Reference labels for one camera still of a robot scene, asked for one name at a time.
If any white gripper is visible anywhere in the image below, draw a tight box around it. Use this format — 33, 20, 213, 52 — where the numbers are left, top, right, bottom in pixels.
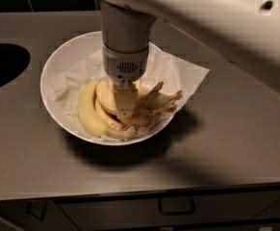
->
102, 44, 149, 118

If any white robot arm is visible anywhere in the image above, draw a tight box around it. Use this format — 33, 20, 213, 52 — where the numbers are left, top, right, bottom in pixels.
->
101, 0, 280, 117

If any small inner banana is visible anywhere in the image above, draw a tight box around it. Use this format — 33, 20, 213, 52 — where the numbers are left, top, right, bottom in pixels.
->
119, 102, 177, 127

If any large left banana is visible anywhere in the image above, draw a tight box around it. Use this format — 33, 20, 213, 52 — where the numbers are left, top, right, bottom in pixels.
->
77, 79, 139, 140

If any white bowl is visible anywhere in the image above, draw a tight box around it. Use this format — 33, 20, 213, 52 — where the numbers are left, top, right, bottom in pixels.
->
40, 32, 173, 146

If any white paper liner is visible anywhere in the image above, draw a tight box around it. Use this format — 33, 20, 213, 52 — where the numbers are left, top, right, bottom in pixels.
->
51, 41, 211, 140

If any black round sink hole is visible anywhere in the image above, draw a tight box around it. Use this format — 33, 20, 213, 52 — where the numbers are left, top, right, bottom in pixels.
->
0, 43, 31, 88

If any grey cabinet drawer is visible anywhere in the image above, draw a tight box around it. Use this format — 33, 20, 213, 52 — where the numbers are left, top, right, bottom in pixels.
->
58, 191, 280, 231

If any black drawer handle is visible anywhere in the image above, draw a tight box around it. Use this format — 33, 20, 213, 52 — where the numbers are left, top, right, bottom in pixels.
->
158, 196, 195, 216

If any left cabinet handle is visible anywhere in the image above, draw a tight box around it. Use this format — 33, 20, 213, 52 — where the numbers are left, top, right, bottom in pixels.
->
26, 200, 47, 222

